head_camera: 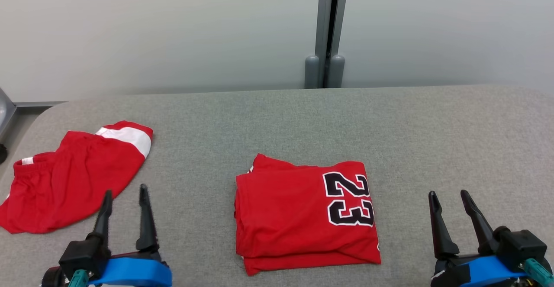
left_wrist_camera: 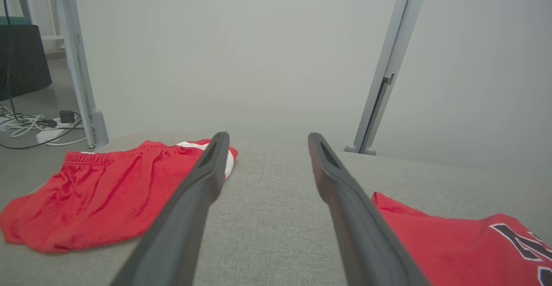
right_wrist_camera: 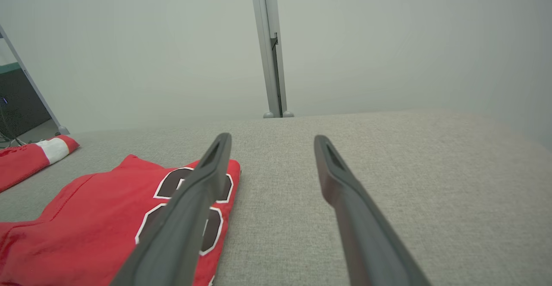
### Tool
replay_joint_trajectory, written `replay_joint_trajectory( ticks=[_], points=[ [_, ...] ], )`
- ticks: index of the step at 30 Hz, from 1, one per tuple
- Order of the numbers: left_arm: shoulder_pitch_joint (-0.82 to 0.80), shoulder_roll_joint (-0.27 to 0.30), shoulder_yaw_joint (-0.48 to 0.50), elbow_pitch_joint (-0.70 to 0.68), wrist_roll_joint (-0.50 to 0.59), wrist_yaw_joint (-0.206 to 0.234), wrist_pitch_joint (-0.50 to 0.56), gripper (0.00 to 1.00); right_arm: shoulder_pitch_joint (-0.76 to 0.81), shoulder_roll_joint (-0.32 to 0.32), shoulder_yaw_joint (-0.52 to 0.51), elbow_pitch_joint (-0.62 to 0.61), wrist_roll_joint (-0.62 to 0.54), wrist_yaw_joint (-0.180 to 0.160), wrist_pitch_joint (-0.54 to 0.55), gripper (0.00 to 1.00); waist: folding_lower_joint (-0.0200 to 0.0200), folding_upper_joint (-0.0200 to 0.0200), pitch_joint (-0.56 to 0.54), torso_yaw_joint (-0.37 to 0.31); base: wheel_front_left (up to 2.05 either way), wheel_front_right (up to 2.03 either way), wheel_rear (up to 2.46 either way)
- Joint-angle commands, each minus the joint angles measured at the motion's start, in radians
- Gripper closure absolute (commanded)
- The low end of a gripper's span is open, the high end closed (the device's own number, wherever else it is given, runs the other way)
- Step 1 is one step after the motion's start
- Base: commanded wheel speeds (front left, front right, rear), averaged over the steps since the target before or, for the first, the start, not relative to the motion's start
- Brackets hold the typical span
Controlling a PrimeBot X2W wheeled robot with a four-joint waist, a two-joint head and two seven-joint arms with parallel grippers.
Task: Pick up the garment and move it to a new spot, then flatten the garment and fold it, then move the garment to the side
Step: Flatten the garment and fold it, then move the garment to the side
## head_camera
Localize grey metal partition post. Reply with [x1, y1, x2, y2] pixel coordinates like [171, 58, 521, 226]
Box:
[315, 0, 350, 88]

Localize teal right camera connector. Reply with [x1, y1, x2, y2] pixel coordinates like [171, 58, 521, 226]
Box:
[523, 259, 554, 285]

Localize red jersey with number 23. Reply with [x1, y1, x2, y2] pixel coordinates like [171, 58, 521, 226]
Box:
[234, 153, 381, 276]

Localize red shorts with white stripe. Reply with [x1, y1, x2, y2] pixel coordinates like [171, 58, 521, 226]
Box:
[0, 120, 153, 234]

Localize left gripper with blue band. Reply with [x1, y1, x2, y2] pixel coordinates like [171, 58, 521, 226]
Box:
[41, 184, 172, 287]

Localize grey cylindrical bumper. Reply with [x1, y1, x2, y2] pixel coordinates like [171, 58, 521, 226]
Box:
[328, 55, 345, 89]
[305, 55, 320, 89]

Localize teal camera connector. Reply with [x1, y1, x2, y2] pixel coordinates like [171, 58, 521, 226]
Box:
[68, 270, 89, 287]
[523, 259, 554, 285]

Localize grey metal frame corner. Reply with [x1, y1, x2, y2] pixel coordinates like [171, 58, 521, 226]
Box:
[0, 88, 17, 142]

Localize right gripper with blue band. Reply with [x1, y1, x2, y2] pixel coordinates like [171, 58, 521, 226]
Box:
[428, 190, 532, 287]

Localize teal left camera connector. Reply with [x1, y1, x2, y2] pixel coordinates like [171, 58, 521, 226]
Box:
[68, 270, 89, 287]

